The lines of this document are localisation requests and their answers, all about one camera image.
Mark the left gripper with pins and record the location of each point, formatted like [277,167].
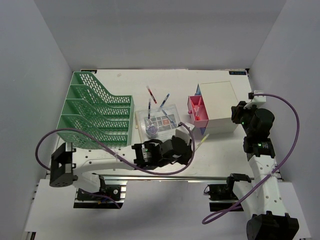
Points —
[187,155]

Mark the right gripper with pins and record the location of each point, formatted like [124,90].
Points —
[238,110]

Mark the yellow highlighter pen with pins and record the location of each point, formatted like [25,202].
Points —
[201,142]

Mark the pink drawer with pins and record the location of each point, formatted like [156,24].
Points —
[190,105]

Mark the red pen with cap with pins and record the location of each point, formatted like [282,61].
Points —
[151,94]

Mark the pink red pen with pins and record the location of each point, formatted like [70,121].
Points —
[197,108]

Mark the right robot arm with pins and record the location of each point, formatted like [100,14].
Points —
[268,218]

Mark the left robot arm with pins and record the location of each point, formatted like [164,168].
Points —
[78,167]

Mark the white drawer cabinet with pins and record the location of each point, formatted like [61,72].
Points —
[218,98]

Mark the purple tape roll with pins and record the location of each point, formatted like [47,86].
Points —
[151,131]

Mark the clear plastic document pouch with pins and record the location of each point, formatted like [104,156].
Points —
[165,129]

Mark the xdof label sticker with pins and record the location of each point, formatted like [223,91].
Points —
[238,73]

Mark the blue drawer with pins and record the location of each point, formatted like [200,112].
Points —
[198,92]

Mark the dark blue pen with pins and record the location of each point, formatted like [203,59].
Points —
[149,109]

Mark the green mesh file organizer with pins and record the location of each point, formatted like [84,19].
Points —
[91,108]

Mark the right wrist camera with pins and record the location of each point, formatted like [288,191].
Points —
[256,98]

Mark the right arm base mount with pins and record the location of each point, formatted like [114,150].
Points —
[221,195]

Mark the metal table edge rail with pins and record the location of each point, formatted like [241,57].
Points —
[161,178]

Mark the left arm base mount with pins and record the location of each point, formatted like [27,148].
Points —
[110,195]

